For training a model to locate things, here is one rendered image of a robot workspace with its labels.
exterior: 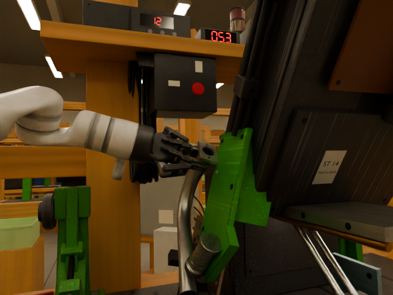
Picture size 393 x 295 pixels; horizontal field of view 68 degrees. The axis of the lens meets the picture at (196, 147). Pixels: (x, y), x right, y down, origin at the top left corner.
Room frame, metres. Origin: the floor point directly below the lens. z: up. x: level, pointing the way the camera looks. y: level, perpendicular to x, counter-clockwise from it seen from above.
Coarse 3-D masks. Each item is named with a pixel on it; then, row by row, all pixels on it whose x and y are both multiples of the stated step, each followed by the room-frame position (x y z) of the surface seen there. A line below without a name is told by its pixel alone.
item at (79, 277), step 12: (60, 252) 0.59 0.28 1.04; (72, 252) 0.60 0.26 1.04; (84, 252) 0.63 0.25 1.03; (60, 264) 0.61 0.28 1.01; (72, 264) 0.59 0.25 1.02; (84, 264) 0.62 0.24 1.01; (60, 276) 0.59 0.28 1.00; (72, 276) 0.57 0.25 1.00; (84, 276) 0.60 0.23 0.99; (60, 288) 0.55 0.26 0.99; (72, 288) 0.55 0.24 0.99; (84, 288) 0.58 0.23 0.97
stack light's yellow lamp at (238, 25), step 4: (236, 20) 0.93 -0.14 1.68; (240, 20) 0.93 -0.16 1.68; (232, 24) 0.94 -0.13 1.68; (236, 24) 0.93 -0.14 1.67; (240, 24) 0.93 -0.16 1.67; (244, 24) 0.94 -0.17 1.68; (232, 28) 0.94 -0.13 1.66; (236, 28) 0.93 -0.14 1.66; (240, 28) 0.93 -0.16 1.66; (244, 28) 0.94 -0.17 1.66; (240, 32) 0.93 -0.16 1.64
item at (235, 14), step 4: (232, 8) 0.94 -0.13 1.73; (236, 8) 0.93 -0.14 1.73; (240, 8) 0.93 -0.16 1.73; (232, 12) 0.94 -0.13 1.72; (236, 12) 0.93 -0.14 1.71; (240, 12) 0.93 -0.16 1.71; (232, 16) 0.94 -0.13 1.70; (236, 16) 0.93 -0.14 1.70; (240, 16) 0.93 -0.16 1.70; (244, 16) 0.95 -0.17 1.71; (232, 20) 0.94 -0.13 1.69; (244, 20) 0.94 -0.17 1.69
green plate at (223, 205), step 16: (224, 144) 0.57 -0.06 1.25; (240, 144) 0.50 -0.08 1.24; (224, 160) 0.55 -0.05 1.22; (240, 160) 0.49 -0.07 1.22; (224, 176) 0.54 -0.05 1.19; (240, 176) 0.49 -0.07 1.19; (224, 192) 0.52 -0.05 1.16; (240, 192) 0.50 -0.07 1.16; (256, 192) 0.51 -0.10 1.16; (208, 208) 0.57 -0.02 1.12; (224, 208) 0.50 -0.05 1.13; (240, 208) 0.50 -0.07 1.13; (256, 208) 0.51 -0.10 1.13; (208, 224) 0.55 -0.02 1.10; (256, 224) 0.51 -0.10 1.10
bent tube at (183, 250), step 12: (204, 144) 0.60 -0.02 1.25; (204, 156) 0.57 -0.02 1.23; (216, 156) 0.59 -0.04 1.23; (192, 180) 0.63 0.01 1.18; (192, 192) 0.64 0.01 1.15; (180, 204) 0.64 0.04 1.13; (180, 216) 0.62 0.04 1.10; (180, 228) 0.60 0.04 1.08; (180, 240) 0.58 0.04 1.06; (180, 252) 0.56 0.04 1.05; (192, 252) 0.56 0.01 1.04; (180, 264) 0.54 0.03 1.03; (180, 276) 0.52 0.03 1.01; (180, 288) 0.51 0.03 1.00; (192, 288) 0.50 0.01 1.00
